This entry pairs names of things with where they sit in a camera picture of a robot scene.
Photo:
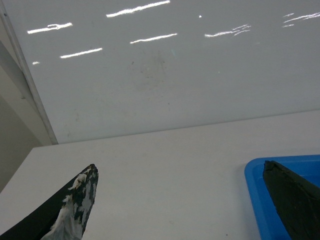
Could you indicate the blue plastic tray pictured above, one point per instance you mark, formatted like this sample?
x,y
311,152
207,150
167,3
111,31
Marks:
x,y
268,222

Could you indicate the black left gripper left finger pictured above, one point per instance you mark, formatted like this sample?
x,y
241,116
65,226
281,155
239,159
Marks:
x,y
64,216

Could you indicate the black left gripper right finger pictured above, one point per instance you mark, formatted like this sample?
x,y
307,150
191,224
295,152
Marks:
x,y
296,201

